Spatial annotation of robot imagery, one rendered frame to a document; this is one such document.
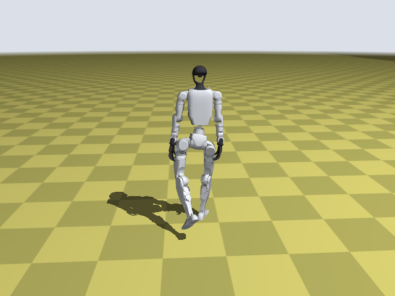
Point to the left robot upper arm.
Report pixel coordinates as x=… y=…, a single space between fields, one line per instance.
x=182 y=96

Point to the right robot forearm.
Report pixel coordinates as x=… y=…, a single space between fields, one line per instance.
x=219 y=130

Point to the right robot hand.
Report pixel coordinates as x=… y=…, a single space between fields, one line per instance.
x=219 y=150

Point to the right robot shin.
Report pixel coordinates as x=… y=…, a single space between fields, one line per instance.
x=204 y=194

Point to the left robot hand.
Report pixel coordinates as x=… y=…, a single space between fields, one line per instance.
x=171 y=149

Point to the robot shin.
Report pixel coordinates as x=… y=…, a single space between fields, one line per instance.
x=184 y=196
x=204 y=194

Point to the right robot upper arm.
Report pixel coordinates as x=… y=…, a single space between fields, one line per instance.
x=217 y=106

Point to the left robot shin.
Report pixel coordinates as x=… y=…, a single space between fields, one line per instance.
x=184 y=196

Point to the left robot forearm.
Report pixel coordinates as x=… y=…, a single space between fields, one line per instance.
x=175 y=128

